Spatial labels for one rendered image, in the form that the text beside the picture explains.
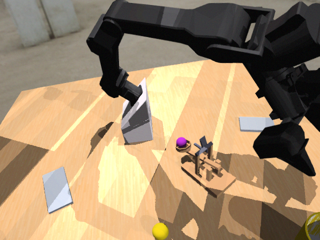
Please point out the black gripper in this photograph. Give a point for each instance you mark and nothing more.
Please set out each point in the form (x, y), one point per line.
(286, 141)

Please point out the yellow ball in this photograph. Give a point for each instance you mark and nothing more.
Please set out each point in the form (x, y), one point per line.
(160, 231)

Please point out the small wooden catapult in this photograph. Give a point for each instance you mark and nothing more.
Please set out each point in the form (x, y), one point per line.
(209, 174)

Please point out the purple ball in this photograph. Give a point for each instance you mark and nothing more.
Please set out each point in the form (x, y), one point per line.
(181, 142)

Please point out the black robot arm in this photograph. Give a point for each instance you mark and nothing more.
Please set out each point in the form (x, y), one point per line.
(216, 31)

